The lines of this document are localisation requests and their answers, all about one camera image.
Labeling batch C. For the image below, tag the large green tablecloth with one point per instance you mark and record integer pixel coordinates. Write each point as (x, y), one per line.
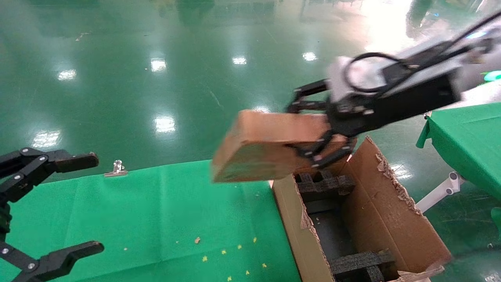
(156, 211)

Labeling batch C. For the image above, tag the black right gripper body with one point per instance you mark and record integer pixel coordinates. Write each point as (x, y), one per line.
(391, 107)

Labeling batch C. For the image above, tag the large open cardboard carton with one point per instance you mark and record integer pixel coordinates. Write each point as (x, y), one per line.
(391, 219)

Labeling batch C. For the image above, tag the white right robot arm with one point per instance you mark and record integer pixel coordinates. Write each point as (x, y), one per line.
(483, 58)

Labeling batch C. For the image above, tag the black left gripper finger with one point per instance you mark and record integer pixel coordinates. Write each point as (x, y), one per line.
(66, 160)
(58, 260)

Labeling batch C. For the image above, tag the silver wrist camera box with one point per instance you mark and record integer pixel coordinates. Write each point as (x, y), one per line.
(368, 74)

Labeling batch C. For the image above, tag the black foam insert block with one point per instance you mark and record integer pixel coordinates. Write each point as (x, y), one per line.
(325, 186)

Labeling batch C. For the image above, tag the black foam insert strip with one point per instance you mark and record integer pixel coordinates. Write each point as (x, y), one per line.
(360, 260)

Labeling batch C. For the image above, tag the white table leg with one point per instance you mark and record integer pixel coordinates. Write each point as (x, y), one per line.
(434, 199)

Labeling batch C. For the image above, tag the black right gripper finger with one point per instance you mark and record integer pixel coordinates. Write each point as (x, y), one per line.
(328, 154)
(309, 105)

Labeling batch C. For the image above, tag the small brown cardboard box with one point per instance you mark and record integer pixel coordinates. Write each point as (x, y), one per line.
(266, 137)

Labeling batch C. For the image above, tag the green tablecloth with draped corner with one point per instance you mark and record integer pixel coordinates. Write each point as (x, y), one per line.
(465, 141)

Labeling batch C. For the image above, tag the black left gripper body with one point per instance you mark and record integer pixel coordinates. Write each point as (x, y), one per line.
(4, 219)

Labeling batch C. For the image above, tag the silver camera mounting bracket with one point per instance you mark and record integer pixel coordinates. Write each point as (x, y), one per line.
(430, 51)

